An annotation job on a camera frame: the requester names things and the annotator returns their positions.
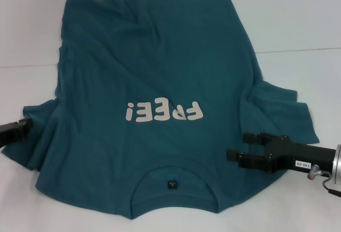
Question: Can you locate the teal t-shirt with FREE print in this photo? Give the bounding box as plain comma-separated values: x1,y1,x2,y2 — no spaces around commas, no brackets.
1,0,321,215

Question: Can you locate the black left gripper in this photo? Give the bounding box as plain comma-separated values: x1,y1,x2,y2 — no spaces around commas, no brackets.
0,118,35,148

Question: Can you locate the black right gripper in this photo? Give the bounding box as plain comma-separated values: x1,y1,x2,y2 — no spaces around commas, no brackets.
226,131,337,175

